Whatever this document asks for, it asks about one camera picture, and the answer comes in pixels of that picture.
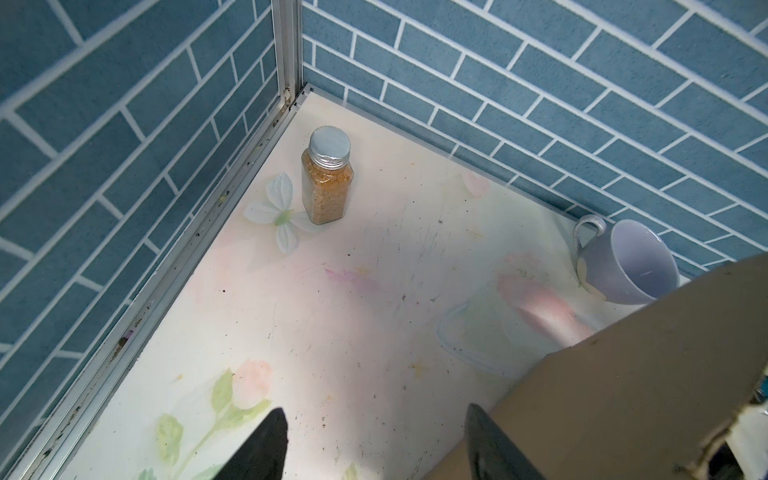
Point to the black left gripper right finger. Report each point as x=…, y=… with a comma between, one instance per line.
x=491, y=454

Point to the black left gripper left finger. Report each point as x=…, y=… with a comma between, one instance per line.
x=262, y=456

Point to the brown cardboard box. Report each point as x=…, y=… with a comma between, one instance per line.
x=652, y=396

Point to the lavender ceramic mug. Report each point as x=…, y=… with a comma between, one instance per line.
x=626, y=263

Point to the glass spice jar silver lid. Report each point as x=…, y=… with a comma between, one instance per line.
x=327, y=175

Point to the aluminium corner post left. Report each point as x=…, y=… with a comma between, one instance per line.
x=287, y=25

